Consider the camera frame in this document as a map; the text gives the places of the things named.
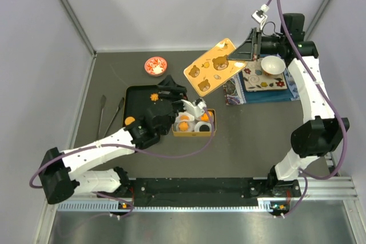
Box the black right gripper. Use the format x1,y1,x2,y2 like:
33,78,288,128
228,29,285,62

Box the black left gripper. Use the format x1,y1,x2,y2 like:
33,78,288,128
157,74,192,135

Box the patterned cloth mat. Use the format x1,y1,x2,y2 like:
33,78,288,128
223,69,300,105

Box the silver metal tongs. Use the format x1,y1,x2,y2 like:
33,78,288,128
97,95,125,139

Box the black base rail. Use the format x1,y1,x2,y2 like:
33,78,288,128
110,178,301,207

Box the yellow cookie tin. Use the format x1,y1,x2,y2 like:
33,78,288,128
172,109,216,137

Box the white bowl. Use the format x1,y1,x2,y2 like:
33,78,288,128
261,55,286,75

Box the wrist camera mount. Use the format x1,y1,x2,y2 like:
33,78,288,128
252,4,269,31
181,98,207,119

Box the orange flower cookie top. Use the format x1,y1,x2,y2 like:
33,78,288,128
150,93,159,102

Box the orange figure cookie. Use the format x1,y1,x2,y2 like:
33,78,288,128
180,115,191,121

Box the orange round cookie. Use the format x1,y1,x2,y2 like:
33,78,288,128
124,116,135,126

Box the wooden puzzle board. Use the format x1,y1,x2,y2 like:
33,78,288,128
242,59,287,92

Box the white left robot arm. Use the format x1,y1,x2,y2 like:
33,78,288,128
36,75,188,205

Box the red patterned small bowl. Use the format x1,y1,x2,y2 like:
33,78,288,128
144,57,168,77

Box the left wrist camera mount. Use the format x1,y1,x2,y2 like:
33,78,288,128
181,98,207,119

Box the black rectangular tray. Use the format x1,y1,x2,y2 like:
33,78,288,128
122,85,159,126

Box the white paper cup bottom-right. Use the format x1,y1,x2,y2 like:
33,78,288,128
194,121,212,133

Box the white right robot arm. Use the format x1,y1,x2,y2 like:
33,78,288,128
228,13,349,196

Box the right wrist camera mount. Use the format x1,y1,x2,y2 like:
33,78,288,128
252,4,269,31

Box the orange fish cookie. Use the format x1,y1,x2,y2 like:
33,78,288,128
200,113,209,122

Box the silver tin lid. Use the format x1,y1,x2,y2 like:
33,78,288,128
184,38,246,97

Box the orange star flower cookie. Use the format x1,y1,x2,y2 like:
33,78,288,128
177,121,192,132

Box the black round cookie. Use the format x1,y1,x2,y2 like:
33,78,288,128
199,124,210,132

